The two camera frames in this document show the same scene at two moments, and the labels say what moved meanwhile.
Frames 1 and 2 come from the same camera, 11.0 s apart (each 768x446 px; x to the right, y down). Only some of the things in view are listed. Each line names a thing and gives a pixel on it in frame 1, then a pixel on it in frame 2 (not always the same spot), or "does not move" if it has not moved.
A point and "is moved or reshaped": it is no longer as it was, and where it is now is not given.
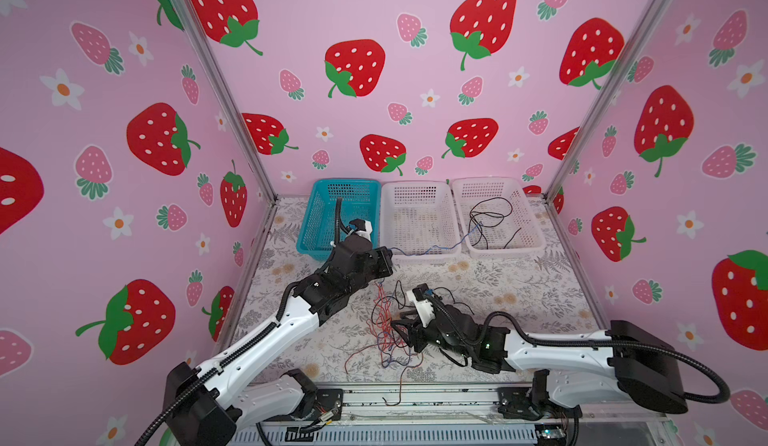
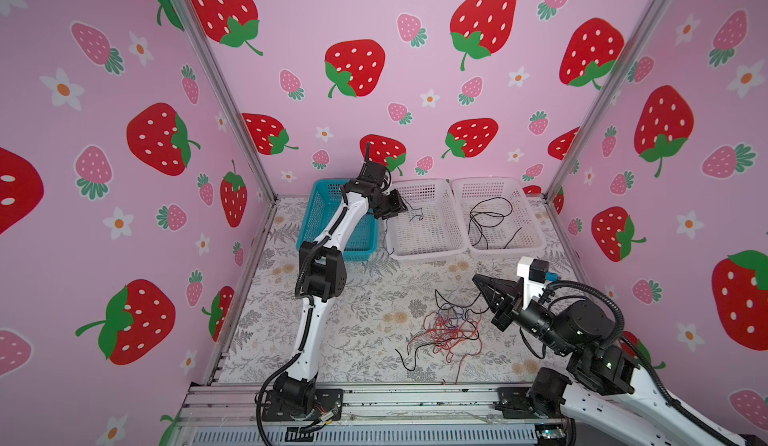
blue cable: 447,247 to 416,215
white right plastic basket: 496,217 does not move
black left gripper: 381,257 to 395,205
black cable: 487,225 does not move
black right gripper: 411,334 to 505,315
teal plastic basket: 358,199 does not move
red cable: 384,334 is moved or reshaped
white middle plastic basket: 419,221 does not move
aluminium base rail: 444,417 does not move
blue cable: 391,344 is moved or reshaped
